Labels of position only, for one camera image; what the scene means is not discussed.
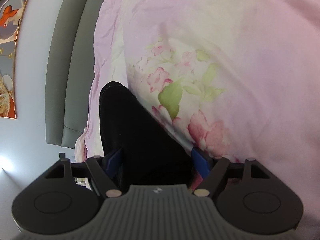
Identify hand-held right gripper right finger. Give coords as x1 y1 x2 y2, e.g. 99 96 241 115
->
191 147 272 197

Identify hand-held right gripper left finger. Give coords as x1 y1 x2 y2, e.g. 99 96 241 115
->
44 148 123 198

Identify black pants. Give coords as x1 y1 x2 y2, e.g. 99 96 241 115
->
99 81 194 194

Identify grey padded bed headboard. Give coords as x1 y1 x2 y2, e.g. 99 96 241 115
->
45 0 109 148

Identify pink floral blanket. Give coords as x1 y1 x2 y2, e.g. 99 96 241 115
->
74 0 320 202

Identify wall poster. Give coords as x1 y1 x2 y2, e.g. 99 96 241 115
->
0 0 36 119

